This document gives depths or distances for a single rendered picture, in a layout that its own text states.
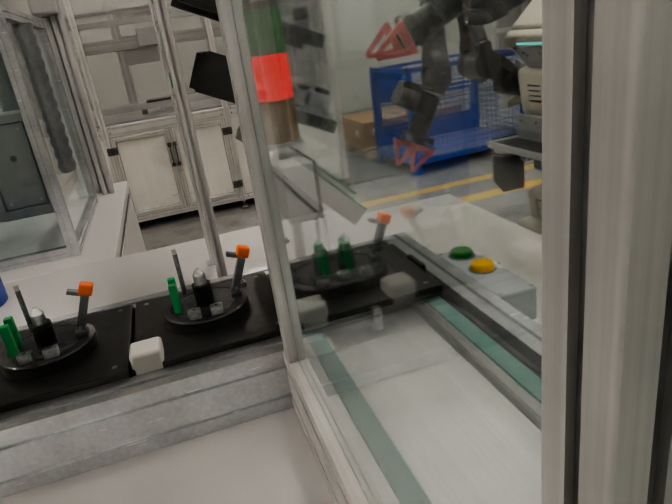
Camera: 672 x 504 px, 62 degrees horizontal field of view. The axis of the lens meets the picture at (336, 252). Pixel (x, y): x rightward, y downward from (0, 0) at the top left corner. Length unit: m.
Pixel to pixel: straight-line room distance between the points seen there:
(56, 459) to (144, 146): 4.22
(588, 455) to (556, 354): 0.03
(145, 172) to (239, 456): 4.30
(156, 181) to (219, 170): 0.54
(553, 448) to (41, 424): 0.74
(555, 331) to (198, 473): 0.69
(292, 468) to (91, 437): 0.28
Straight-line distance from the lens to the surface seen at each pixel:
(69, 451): 0.88
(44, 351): 0.92
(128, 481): 0.85
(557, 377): 0.17
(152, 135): 4.94
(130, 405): 0.84
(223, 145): 5.00
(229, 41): 0.67
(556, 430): 0.18
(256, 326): 0.88
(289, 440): 0.82
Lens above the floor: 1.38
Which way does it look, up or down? 22 degrees down
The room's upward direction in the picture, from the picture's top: 8 degrees counter-clockwise
